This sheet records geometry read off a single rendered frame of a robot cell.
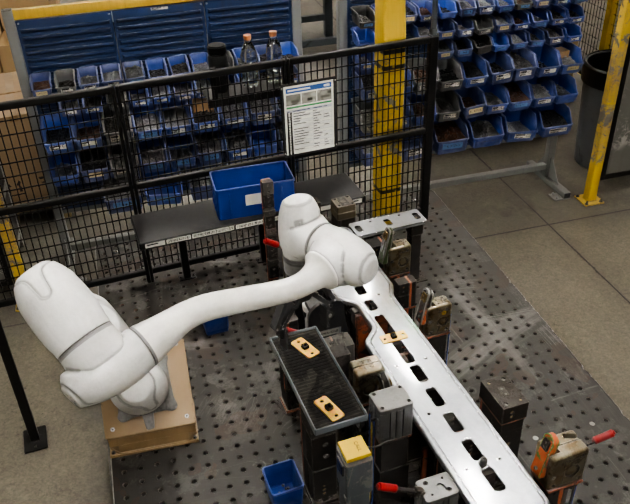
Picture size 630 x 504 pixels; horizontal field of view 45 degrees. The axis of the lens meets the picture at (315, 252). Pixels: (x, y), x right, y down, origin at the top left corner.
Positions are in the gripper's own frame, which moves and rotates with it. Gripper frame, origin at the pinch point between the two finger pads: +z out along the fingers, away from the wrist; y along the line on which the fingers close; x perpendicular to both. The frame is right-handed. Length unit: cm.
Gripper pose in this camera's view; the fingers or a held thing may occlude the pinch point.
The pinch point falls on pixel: (304, 332)
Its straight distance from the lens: 203.7
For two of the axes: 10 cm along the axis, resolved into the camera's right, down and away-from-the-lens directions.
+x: -6.2, -4.2, 6.6
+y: 7.8, -3.7, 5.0
